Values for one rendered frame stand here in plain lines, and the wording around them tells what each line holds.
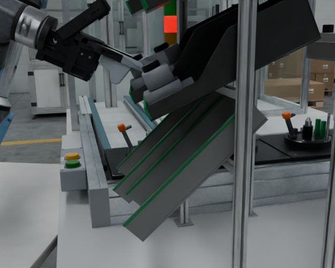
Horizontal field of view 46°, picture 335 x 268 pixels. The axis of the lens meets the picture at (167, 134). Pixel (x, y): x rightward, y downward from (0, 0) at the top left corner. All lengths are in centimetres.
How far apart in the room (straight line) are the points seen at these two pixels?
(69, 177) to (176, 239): 35
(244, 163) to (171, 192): 12
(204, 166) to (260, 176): 46
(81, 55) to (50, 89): 556
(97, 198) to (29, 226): 19
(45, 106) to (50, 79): 43
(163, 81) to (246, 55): 14
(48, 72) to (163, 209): 575
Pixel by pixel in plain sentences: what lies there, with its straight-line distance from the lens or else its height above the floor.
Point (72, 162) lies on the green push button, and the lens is 111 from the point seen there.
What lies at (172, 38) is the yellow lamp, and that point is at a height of 129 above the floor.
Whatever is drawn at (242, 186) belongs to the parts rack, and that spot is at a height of 109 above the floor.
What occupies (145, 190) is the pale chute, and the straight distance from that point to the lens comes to 76.
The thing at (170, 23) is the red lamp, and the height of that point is 134.
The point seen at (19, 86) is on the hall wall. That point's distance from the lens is 922.
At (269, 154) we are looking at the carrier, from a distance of 117.
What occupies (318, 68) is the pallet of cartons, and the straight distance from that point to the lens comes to 808.
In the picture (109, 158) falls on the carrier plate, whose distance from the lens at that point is 113.
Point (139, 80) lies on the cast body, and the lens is 80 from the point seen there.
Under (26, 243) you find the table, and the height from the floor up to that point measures 86.
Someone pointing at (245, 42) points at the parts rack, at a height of 130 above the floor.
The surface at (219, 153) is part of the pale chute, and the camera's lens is 62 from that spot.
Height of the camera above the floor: 132
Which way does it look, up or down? 15 degrees down
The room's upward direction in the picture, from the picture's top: 1 degrees counter-clockwise
